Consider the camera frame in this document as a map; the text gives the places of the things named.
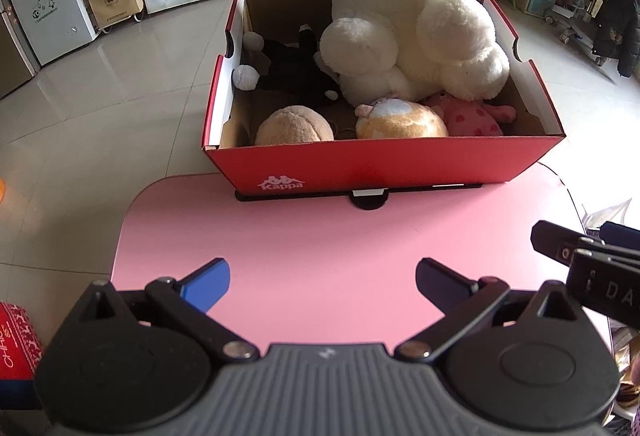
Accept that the large white plush bear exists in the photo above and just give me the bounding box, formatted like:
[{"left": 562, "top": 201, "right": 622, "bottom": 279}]
[{"left": 320, "top": 0, "right": 510, "bottom": 106}]

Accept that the pink table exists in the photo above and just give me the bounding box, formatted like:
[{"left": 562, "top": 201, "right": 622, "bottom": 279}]
[{"left": 112, "top": 165, "right": 580, "bottom": 348}]

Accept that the pink spotted plush toy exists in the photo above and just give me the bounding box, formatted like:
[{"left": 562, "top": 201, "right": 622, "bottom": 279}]
[{"left": 424, "top": 92, "right": 516, "bottom": 137}]

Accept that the orange white plush toy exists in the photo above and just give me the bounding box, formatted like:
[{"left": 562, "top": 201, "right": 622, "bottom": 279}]
[{"left": 355, "top": 98, "right": 449, "bottom": 139}]

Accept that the tan round plush toy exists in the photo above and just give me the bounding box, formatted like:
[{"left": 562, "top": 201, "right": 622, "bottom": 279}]
[{"left": 255, "top": 105, "right": 334, "bottom": 147}]

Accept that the red Christmas box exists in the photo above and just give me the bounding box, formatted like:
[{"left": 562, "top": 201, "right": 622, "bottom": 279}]
[{"left": 0, "top": 303, "right": 43, "bottom": 381}]

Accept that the black white plush monkey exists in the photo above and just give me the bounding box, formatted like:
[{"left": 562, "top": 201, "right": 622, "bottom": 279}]
[{"left": 232, "top": 24, "right": 342, "bottom": 108}]

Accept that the black down jacket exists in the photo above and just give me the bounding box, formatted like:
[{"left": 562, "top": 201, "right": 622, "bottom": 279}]
[{"left": 592, "top": 0, "right": 639, "bottom": 78}]

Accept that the blue swivel chair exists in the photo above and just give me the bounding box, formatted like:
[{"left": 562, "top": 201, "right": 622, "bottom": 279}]
[{"left": 544, "top": 0, "right": 604, "bottom": 48}]

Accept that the red Kappa shoe box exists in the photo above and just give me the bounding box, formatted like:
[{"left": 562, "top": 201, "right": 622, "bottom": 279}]
[{"left": 202, "top": 0, "right": 565, "bottom": 196}]

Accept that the white mini fridge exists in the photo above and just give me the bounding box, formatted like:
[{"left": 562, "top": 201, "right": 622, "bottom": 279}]
[{"left": 10, "top": 0, "right": 98, "bottom": 66}]

